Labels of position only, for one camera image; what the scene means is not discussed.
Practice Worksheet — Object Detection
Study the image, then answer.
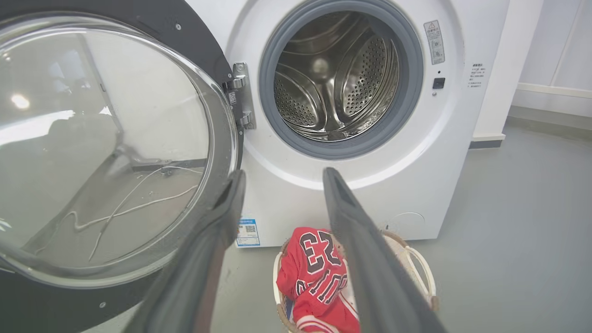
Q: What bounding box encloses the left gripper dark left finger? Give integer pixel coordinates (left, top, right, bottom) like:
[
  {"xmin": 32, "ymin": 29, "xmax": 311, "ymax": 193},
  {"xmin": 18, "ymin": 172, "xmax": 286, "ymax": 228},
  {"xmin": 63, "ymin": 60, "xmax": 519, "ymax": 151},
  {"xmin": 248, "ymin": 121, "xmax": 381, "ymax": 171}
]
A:
[{"xmin": 123, "ymin": 170, "xmax": 247, "ymax": 333}]

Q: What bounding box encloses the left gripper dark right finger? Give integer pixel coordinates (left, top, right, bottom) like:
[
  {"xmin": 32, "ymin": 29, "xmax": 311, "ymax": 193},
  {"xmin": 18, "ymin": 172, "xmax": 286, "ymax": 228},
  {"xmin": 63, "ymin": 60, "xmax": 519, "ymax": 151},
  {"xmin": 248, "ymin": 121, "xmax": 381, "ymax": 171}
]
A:
[{"xmin": 322, "ymin": 167, "xmax": 447, "ymax": 333}]

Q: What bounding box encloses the black round glass washer door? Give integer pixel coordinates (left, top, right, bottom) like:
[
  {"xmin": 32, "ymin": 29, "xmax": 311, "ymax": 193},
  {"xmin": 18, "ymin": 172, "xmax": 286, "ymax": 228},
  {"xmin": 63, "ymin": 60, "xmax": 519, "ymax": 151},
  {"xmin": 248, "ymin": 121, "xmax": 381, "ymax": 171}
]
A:
[{"xmin": 0, "ymin": 0, "xmax": 245, "ymax": 333}]

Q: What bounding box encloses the white front-load washing machine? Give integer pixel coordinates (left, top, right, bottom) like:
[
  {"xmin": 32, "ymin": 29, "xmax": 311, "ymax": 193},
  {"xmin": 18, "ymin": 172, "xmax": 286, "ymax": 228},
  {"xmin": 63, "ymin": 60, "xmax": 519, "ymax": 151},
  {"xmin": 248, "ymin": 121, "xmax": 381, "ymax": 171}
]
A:
[{"xmin": 185, "ymin": 0, "xmax": 512, "ymax": 248}]

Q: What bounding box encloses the grey rubber door seal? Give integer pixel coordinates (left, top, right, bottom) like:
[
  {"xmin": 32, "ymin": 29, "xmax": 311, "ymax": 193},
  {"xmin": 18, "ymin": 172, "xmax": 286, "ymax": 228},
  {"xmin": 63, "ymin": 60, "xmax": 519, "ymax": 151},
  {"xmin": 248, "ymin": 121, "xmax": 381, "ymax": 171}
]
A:
[{"xmin": 258, "ymin": 0, "xmax": 425, "ymax": 160}]

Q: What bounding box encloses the stainless steel washer drum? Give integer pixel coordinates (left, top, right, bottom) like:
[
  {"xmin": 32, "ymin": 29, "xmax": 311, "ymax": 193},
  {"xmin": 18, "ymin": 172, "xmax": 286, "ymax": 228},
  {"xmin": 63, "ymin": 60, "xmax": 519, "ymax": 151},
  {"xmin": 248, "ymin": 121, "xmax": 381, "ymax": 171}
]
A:
[{"xmin": 274, "ymin": 11, "xmax": 401, "ymax": 142}]

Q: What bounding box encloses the metal door hinge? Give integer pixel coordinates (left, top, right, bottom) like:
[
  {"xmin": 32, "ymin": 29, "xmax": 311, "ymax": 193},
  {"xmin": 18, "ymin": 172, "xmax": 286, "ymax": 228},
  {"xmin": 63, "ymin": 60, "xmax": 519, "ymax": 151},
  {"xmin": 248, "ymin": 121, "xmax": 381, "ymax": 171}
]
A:
[{"xmin": 223, "ymin": 62, "xmax": 257, "ymax": 130}]

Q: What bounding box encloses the cream perforated laundry basket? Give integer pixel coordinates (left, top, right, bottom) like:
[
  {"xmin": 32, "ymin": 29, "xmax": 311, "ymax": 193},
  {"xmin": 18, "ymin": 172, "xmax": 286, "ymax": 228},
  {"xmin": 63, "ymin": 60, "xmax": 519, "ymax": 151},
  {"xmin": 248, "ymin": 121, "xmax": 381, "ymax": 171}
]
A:
[{"xmin": 272, "ymin": 230, "xmax": 439, "ymax": 333}]

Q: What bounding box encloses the round white filter cover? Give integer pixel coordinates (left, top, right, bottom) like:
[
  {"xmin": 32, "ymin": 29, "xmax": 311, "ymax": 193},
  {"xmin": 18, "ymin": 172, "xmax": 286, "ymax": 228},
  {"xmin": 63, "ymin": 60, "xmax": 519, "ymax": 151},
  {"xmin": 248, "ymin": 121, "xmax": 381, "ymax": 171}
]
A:
[{"xmin": 385, "ymin": 212, "xmax": 426, "ymax": 239}]

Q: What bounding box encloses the blue energy label sticker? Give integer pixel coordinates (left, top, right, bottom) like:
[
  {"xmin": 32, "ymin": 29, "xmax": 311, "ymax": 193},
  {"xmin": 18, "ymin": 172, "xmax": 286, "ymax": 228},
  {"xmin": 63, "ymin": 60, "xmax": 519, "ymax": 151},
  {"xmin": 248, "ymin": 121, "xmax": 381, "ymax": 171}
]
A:
[{"xmin": 236, "ymin": 218, "xmax": 261, "ymax": 247}]

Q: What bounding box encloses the red number 23 jersey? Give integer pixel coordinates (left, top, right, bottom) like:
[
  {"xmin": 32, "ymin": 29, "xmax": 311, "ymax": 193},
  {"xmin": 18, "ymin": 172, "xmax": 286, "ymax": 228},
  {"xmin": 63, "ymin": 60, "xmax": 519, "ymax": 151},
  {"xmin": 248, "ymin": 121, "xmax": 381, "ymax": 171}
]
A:
[{"xmin": 276, "ymin": 227, "xmax": 362, "ymax": 333}]

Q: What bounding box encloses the grey warning sticker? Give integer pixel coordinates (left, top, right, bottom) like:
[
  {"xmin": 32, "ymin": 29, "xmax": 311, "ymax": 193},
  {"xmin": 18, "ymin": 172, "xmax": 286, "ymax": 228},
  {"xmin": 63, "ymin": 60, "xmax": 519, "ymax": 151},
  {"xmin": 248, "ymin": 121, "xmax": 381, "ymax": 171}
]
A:
[{"xmin": 424, "ymin": 20, "xmax": 446, "ymax": 65}]

